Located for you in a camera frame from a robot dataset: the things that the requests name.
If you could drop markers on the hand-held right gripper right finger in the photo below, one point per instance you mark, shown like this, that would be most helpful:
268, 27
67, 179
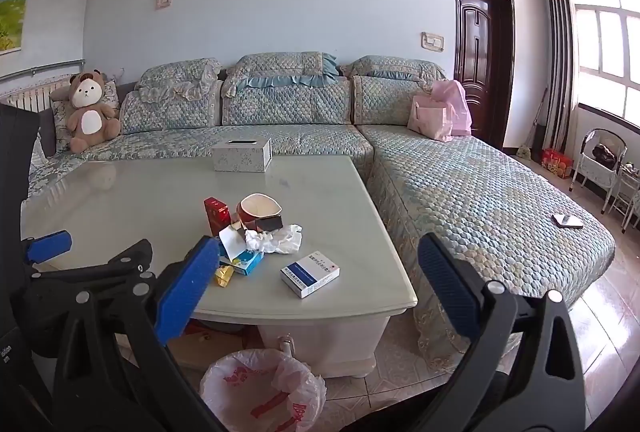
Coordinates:
447, 284

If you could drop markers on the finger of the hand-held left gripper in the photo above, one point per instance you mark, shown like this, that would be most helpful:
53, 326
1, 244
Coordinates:
49, 246
115, 264

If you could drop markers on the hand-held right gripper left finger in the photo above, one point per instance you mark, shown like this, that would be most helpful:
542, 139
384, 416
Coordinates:
187, 284

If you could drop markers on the gold snack bar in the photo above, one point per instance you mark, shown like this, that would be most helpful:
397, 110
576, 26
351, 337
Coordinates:
225, 276

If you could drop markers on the clear plastic wrapper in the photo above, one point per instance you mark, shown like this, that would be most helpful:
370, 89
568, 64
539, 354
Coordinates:
231, 241

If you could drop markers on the blue bear-print medicine box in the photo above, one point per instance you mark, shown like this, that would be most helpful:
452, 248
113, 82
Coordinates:
247, 262

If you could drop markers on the red cigarette box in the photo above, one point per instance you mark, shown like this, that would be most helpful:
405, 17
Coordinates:
216, 214

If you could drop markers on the white tissue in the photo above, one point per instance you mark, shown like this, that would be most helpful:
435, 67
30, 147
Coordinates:
277, 239

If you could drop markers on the black cigarette box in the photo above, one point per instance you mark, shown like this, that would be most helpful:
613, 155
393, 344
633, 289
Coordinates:
270, 224

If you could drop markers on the red and white bowl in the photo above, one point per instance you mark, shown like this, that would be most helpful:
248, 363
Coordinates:
257, 209

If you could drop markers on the white and blue medicine box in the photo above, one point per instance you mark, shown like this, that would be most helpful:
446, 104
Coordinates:
310, 276

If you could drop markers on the red white plastic bag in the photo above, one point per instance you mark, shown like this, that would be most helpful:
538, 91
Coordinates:
260, 387

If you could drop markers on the cardboard box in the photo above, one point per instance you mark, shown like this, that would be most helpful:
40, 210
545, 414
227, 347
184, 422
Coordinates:
215, 342

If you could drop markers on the white coffee table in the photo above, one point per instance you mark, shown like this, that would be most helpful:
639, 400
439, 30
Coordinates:
150, 202

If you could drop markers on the white radiator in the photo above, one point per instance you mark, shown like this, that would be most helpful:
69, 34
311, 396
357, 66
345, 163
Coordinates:
30, 94

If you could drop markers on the brown teddy bear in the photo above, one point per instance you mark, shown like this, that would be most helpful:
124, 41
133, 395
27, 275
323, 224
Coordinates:
90, 111

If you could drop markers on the quilted blue-green sofa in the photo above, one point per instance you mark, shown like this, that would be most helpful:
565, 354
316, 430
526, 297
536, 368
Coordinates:
465, 192

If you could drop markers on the metal heating pipe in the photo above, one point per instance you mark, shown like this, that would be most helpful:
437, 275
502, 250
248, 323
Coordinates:
45, 69

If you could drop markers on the smartphone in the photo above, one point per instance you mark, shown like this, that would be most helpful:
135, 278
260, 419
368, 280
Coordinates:
567, 221

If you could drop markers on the white patterned tissue box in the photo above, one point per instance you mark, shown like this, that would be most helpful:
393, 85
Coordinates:
242, 155

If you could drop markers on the red gift box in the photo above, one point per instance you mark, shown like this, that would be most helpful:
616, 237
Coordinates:
556, 161

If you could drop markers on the pink paper bag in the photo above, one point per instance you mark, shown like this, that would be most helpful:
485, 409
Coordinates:
430, 119

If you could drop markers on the pink plastic bag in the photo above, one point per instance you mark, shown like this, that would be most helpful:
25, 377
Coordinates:
457, 106

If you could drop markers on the broom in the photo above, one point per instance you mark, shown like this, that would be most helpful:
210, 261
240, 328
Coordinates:
539, 121

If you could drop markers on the quilted ruffled pillow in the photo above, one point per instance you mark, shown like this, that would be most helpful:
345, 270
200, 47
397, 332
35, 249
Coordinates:
280, 69
390, 66
180, 79

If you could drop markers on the white folding chair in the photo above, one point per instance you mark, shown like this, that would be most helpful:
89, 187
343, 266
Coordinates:
597, 166
625, 197

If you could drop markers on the dark wooden door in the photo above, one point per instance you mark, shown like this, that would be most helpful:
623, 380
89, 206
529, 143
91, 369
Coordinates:
480, 61

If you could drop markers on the striped curtain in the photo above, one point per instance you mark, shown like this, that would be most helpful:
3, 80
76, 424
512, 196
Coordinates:
559, 61

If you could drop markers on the window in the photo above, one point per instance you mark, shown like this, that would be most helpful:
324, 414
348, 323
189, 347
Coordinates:
607, 46

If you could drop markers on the wall socket plate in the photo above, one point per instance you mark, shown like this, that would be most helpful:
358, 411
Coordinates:
433, 41

